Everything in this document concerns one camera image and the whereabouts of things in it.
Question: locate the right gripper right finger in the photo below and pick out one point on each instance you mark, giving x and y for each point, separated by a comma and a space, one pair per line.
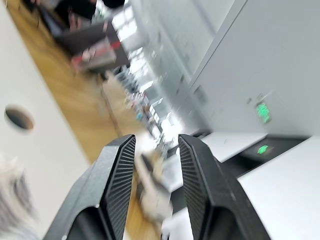
210, 185

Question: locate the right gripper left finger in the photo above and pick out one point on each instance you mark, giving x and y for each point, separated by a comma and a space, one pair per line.
105, 185

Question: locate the green exit sign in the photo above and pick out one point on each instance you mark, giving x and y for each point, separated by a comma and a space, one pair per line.
264, 113

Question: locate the striped T-shirt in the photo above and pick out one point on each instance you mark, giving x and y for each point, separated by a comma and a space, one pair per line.
12, 200

